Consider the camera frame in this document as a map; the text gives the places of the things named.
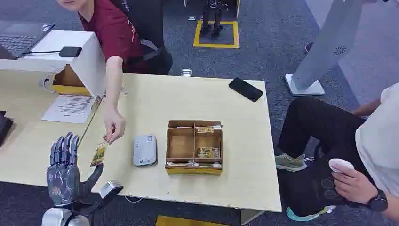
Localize person's left hand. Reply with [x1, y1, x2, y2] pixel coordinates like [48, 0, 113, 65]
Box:
[102, 107, 127, 145]
[331, 168, 380, 206]

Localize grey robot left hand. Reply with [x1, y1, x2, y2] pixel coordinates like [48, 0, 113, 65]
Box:
[46, 132, 104, 207]

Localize white handheld device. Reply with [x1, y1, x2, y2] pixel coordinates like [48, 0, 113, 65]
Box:
[328, 158, 356, 174]

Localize small card beside paper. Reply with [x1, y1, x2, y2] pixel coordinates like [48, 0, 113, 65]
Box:
[91, 95, 103, 113]

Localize black wristwatch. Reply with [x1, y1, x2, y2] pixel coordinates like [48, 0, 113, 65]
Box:
[367, 188, 389, 214]

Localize white printed paper sheet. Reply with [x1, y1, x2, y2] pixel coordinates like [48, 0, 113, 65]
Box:
[41, 94, 96, 125]

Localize teal soled sneaker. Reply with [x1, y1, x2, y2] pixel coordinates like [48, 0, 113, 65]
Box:
[286, 205, 337, 223]

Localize brown yellow cardboard box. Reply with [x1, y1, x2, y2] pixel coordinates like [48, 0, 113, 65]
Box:
[51, 64, 92, 97]

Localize white desk riser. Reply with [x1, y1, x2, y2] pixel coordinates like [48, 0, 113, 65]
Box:
[0, 29, 107, 99]

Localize green sneaker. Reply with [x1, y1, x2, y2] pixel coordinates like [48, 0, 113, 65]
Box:
[274, 152, 308, 173]

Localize person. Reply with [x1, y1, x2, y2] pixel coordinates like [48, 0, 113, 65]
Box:
[275, 82, 399, 222]
[56, 0, 150, 145]

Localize wooden compartment box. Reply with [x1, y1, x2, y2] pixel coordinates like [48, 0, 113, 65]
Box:
[165, 120, 224, 176]

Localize black bag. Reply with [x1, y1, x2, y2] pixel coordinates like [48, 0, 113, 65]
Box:
[0, 110, 14, 147]

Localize black power adapter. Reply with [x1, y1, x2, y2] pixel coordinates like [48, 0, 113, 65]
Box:
[58, 46, 83, 58]

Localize long white card stack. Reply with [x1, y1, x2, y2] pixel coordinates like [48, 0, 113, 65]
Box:
[166, 161, 223, 170]

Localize black office chair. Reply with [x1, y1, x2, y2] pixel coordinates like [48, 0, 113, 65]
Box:
[110, 0, 174, 76]

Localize wide yellow printed card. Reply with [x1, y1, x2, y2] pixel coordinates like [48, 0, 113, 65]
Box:
[196, 146, 221, 159]

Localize dark grey laptop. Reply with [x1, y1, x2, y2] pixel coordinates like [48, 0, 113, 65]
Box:
[0, 20, 56, 61]

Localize black smartphone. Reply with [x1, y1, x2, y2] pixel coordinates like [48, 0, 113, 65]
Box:
[228, 76, 264, 103]

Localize white kiosk stand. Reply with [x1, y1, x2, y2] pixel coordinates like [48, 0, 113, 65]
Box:
[284, 0, 391, 97]

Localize black robot legs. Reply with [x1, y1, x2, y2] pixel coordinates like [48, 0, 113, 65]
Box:
[199, 0, 226, 39]

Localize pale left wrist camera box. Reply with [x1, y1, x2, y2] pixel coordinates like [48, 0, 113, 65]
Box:
[98, 180, 124, 200]

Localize white coiled cable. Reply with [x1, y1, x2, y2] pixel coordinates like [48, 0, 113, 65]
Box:
[38, 73, 57, 93]

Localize black adapter cable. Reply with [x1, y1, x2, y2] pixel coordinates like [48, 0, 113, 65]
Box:
[22, 49, 61, 56]

